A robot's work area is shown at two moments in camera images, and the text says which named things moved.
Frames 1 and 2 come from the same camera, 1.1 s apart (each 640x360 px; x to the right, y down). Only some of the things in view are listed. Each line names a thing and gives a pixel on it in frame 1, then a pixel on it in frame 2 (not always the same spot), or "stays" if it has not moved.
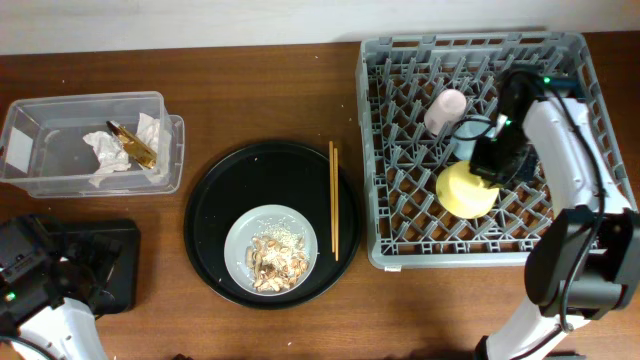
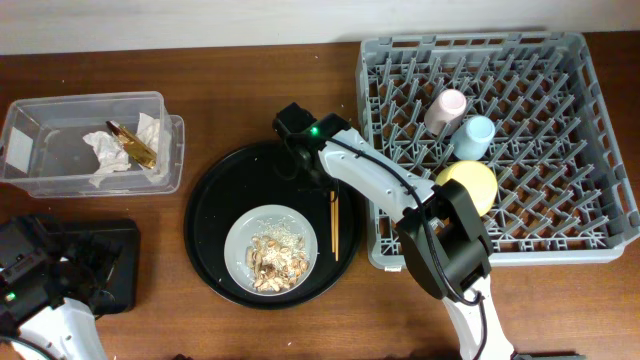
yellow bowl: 460,193 stays
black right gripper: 494,177 to 330,183
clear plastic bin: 92,145 stays
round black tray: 265,173 stays
